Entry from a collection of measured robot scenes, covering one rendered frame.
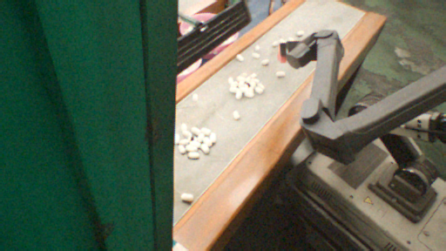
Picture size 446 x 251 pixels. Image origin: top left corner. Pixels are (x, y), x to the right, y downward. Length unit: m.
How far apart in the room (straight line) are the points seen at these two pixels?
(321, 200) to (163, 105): 1.38
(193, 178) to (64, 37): 0.93
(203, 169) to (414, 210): 0.86
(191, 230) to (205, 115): 0.46
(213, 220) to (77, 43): 0.84
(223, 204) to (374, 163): 0.87
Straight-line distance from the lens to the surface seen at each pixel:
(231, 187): 1.05
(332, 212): 1.60
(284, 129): 1.24
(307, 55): 1.11
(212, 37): 1.04
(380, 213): 1.55
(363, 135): 0.74
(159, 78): 0.25
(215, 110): 1.29
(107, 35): 0.20
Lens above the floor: 1.64
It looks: 46 degrees down
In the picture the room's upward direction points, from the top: 10 degrees clockwise
